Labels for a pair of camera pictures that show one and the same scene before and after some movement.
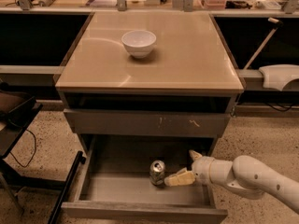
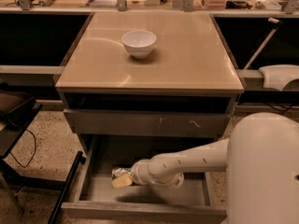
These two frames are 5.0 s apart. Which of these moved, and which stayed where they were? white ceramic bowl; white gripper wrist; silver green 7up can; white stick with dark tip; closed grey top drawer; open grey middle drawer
Moved: white gripper wrist; silver green 7up can
Stayed: white stick with dark tip; white ceramic bowl; closed grey top drawer; open grey middle drawer
